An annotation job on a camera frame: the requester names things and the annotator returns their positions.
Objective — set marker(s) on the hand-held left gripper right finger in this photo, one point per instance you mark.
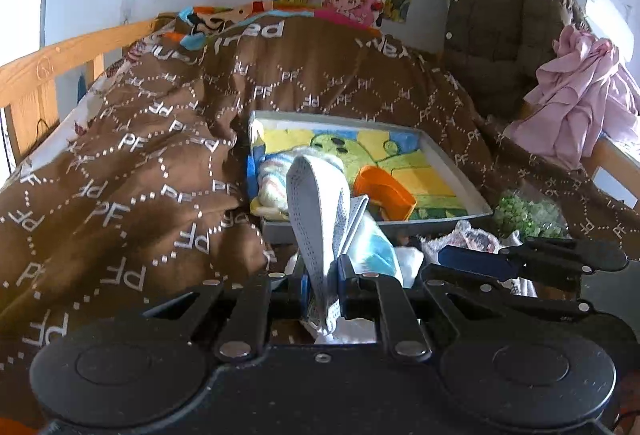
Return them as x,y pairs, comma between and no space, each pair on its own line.
344,285

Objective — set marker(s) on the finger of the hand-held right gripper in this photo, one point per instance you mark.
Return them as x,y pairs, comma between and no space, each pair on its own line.
470,260
540,297

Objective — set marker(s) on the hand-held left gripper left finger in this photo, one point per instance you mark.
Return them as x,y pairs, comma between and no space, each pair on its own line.
303,290

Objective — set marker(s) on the white cloth with blue print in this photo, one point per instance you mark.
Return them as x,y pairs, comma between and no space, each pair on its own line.
377,240

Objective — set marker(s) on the white face mask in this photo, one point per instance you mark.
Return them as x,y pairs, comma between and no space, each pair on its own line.
315,215

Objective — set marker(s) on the grey shallow box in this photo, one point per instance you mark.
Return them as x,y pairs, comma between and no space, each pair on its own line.
450,165

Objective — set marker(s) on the white lace cloth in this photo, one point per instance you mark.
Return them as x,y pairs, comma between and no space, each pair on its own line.
465,237

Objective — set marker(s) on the bag of green bits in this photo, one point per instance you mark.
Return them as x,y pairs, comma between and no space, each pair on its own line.
525,215

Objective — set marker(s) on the colourful painted picture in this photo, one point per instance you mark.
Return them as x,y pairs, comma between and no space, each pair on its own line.
425,180

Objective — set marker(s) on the orange plastic cup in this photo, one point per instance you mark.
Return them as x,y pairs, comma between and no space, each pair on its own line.
382,190

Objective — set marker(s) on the pastel striped knit cloth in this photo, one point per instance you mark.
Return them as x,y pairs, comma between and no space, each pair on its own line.
272,180

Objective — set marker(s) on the pink garment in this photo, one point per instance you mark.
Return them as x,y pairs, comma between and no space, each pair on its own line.
575,100

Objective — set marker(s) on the brown printed blanket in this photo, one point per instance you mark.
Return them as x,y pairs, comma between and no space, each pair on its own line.
150,140

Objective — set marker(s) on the brown quilted jacket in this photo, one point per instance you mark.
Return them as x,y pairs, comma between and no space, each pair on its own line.
505,15

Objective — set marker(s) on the colourful printed cloth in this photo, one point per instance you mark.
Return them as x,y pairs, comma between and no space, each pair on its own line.
220,17

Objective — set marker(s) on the orange object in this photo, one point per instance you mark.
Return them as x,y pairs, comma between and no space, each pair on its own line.
12,427

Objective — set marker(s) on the window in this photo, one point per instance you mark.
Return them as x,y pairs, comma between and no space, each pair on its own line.
22,15

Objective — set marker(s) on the white wall appliance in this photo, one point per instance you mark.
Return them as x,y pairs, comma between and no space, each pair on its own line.
605,2

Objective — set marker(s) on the wooden bed frame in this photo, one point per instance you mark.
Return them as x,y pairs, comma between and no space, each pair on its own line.
30,65

